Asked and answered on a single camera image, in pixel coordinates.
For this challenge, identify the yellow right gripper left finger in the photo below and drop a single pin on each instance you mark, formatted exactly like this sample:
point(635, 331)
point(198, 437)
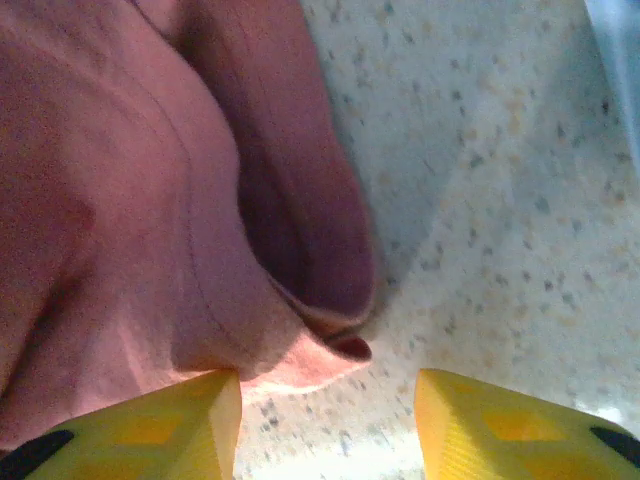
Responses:
point(150, 440)

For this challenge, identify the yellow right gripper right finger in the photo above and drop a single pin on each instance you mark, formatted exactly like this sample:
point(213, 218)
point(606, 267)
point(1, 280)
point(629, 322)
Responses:
point(500, 440)

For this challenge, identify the pink t-shirt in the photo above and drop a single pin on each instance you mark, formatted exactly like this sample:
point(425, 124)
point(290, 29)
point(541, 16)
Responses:
point(125, 200)

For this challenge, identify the white perforated plastic bin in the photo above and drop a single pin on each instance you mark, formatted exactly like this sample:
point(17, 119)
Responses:
point(617, 50)

